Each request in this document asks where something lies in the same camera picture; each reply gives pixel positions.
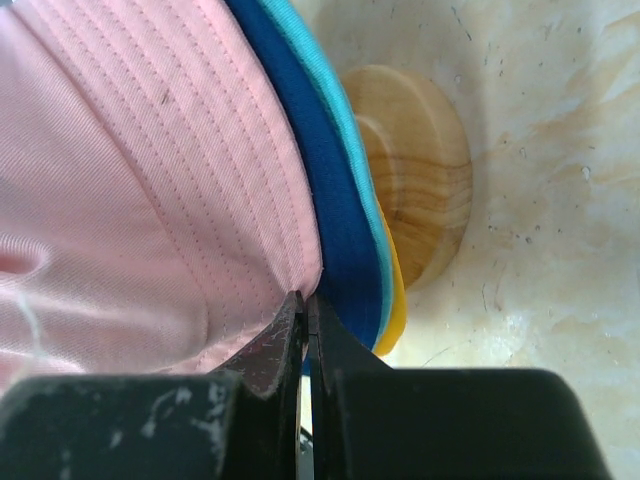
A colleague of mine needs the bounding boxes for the dark blue bucket hat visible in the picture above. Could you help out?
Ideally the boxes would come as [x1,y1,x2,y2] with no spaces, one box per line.
[227,1,382,348]

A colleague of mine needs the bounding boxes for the wooden hat stand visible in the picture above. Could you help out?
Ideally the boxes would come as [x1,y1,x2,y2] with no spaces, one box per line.
[341,65,473,287]

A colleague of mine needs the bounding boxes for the pink hat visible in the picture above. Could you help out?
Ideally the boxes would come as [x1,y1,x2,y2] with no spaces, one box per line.
[1,1,322,388]

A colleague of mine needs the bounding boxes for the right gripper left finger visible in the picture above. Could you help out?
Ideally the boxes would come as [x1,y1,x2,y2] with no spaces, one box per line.
[216,292,305,479]

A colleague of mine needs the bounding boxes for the turquoise bucket hat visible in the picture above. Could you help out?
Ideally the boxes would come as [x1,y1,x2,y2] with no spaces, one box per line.
[261,1,393,349]

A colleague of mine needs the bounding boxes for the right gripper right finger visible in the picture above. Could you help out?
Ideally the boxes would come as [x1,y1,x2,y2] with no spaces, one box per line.
[306,295,390,479]

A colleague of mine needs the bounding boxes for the orange bucket hat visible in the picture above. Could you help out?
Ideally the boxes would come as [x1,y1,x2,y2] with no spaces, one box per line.
[373,209,407,356]

